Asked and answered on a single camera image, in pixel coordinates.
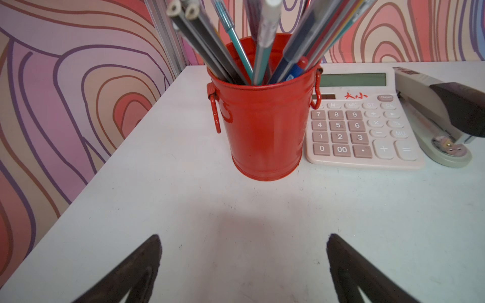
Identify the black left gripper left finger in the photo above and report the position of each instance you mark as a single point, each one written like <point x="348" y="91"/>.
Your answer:
<point x="132" y="279"/>

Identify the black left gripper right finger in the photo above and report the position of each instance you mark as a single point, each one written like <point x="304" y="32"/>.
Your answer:
<point x="353" y="275"/>

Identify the pink desk calculator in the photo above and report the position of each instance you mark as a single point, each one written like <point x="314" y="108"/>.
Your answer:
<point x="360" y="122"/>

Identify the red metal pen bucket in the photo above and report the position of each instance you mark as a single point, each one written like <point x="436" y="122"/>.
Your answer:
<point x="265" y="125"/>

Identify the beige and black stapler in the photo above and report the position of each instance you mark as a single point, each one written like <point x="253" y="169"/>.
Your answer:
<point x="445" y="116"/>

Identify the grey pencil in bucket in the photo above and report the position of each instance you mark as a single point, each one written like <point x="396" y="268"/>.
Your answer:
<point x="190" y="18"/>

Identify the teal pen in bucket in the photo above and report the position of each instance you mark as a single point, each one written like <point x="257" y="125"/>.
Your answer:
<point x="229" y="27"/>

